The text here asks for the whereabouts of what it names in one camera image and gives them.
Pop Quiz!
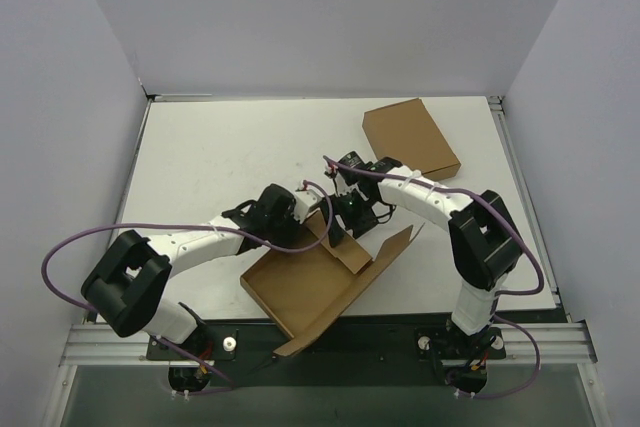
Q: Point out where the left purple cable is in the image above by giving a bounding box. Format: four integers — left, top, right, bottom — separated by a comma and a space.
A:
40, 179, 335, 311

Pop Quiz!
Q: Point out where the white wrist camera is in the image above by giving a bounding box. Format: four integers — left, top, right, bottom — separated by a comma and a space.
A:
324, 157, 346, 196
293, 180, 327, 224

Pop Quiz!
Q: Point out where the folded closed cardboard box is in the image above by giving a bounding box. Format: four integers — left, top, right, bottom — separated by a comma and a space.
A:
362, 98, 461, 181

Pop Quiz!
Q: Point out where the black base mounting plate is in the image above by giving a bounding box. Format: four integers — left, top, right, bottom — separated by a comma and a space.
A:
145, 314, 506, 387

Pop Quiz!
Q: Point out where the cardboard box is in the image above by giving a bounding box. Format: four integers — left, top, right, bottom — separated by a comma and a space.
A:
362, 98, 461, 181
240, 224, 423, 358

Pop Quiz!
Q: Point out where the aluminium frame rail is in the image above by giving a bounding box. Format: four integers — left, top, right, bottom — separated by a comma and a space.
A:
60, 324, 149, 366

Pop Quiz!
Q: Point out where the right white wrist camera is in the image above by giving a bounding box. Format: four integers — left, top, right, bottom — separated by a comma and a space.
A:
324, 157, 346, 196

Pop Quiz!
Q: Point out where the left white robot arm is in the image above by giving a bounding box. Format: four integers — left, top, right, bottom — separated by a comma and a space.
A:
81, 184, 321, 359

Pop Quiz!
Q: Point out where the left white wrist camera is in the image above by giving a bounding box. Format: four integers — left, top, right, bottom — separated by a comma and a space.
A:
293, 180, 327, 224

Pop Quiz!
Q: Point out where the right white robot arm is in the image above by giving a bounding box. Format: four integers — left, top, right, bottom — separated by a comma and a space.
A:
327, 158, 523, 337

